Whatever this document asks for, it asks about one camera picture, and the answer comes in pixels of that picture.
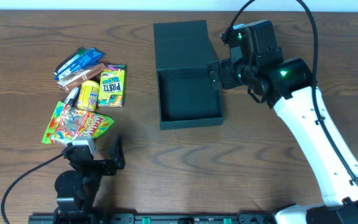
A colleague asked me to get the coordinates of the Haribo sour worms bag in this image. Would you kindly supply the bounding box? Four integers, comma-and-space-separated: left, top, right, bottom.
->
42, 101, 114, 145

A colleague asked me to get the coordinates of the dark green gift box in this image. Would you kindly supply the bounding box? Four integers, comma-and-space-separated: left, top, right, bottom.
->
154, 20, 224, 130

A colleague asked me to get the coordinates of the brown Pocky box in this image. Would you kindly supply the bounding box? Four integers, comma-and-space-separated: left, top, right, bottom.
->
57, 63, 106, 92

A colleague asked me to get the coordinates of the blue cookie wrapper pack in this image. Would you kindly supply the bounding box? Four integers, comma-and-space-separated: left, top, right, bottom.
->
55, 48, 104, 81

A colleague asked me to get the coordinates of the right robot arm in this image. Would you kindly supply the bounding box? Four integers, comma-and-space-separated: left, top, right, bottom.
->
209, 50, 358, 223

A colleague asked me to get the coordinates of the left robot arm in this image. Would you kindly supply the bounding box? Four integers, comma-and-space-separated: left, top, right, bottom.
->
55, 136, 126, 215

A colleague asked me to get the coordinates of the purple white candy bar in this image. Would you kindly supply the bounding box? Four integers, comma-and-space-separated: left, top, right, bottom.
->
64, 86, 80, 106

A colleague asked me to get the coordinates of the yellow Mentos candy bottle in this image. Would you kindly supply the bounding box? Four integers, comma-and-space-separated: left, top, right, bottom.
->
77, 80, 99, 111

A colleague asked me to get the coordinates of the green Pretz snack box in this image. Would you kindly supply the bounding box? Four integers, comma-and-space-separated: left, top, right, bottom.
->
98, 64, 126, 108

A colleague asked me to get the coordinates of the green black candy bar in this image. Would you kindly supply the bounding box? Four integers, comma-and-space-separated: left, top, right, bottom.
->
53, 46, 87, 75

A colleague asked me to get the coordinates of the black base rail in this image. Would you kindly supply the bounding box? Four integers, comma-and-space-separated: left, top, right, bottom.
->
28, 213, 276, 224

